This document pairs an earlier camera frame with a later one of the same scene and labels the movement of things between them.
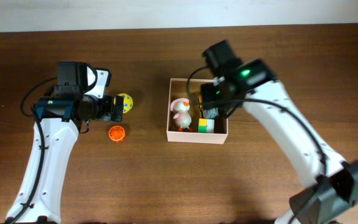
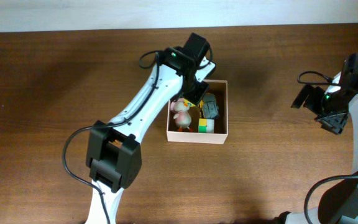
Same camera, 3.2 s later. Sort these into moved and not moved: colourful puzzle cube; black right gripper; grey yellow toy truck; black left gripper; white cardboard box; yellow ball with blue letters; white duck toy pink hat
Moved: black left gripper; black right gripper; yellow ball with blue letters
Not moved: white duck toy pink hat; grey yellow toy truck; white cardboard box; colourful puzzle cube
